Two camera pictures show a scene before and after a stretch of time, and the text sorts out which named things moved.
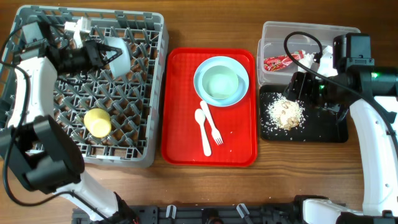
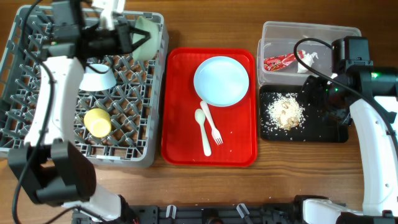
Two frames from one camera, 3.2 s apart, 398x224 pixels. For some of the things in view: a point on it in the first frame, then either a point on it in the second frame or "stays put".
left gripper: (94, 50) → (124, 35)
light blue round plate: (243, 84) stays put
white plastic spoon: (199, 117) stays put
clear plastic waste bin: (290, 47) stays put
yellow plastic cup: (97, 122) stays put
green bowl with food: (220, 82) → (149, 50)
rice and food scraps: (284, 114) stays put
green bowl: (121, 65) → (96, 81)
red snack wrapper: (275, 63) stays put
